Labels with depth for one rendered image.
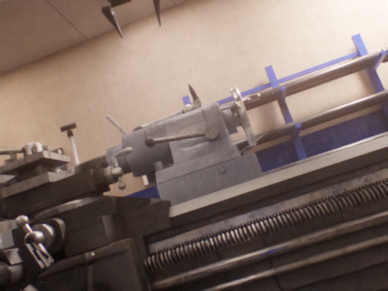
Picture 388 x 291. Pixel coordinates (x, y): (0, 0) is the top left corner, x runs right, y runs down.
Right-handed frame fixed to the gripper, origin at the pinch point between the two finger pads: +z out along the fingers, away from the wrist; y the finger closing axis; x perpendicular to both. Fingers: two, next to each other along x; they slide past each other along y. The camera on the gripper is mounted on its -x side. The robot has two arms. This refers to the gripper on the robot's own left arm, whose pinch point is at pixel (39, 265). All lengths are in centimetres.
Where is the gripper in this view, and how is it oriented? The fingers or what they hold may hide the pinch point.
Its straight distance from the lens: 100.1
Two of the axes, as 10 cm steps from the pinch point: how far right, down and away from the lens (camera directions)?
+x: 6.4, 7.3, -2.4
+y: -7.5, 6.6, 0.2
